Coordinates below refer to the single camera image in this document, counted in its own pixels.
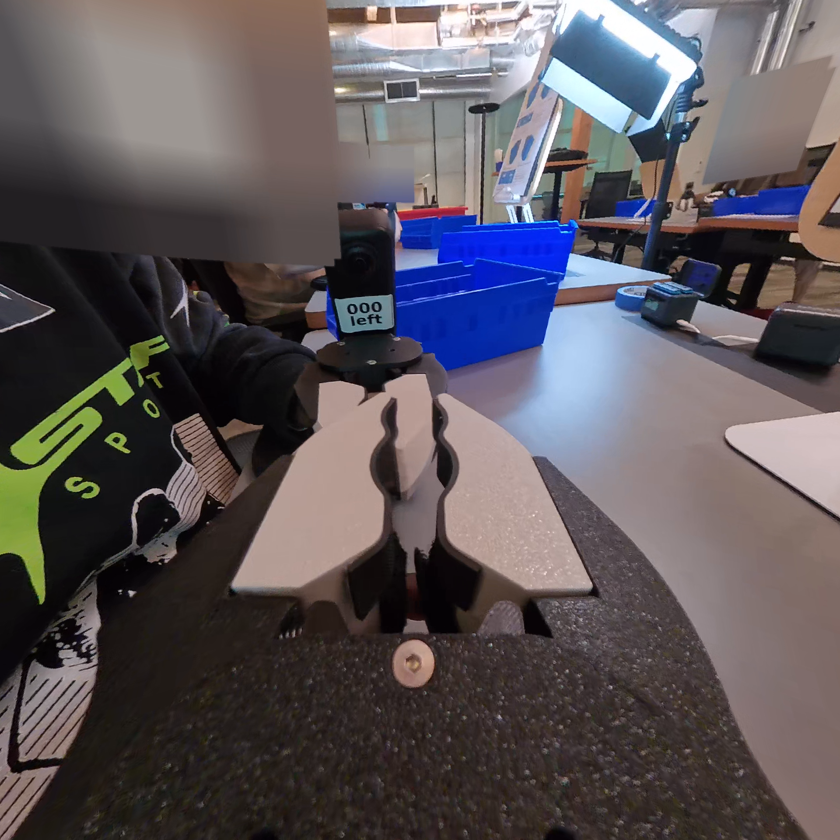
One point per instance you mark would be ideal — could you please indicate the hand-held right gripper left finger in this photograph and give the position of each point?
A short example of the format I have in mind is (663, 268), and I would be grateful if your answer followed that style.
(315, 525)

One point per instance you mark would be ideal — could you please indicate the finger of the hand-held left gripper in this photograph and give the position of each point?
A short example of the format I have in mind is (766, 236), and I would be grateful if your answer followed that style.
(415, 427)
(344, 398)

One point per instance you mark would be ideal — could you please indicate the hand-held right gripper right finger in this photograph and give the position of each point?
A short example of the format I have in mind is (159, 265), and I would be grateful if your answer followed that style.
(512, 525)

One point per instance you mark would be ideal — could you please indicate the red plastic bin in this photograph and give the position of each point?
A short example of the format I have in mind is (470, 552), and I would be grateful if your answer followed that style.
(433, 211)

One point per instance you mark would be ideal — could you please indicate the blue divided plastic bin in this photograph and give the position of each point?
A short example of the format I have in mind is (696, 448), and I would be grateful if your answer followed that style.
(492, 315)

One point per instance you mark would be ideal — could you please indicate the black floor lamp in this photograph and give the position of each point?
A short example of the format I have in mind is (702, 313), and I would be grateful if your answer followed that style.
(483, 158)

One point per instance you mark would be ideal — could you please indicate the standing banner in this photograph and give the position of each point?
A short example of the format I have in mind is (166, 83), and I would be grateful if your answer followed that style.
(525, 145)

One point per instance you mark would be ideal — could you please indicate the wood-edged grey board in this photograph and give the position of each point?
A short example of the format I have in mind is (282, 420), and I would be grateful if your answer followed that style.
(604, 278)

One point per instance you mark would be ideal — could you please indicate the blue tape roll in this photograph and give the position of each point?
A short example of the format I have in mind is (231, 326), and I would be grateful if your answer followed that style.
(631, 298)

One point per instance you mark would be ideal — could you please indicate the small black and blue device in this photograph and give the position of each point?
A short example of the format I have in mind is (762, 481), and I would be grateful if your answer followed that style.
(672, 305)

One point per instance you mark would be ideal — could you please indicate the sign board on white stand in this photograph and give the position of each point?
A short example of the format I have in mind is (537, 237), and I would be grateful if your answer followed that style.
(794, 453)

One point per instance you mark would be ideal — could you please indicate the wooden office desk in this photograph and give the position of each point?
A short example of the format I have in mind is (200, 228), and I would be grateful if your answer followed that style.
(683, 223)

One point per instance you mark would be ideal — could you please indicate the studio light panel on stand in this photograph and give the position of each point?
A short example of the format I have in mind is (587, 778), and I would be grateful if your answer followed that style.
(617, 59)

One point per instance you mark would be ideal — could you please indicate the black and white printed trousers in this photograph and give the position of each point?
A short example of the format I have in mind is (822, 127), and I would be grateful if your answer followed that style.
(53, 735)

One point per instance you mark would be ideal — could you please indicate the dark grey box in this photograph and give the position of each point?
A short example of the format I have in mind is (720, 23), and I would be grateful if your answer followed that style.
(801, 337)

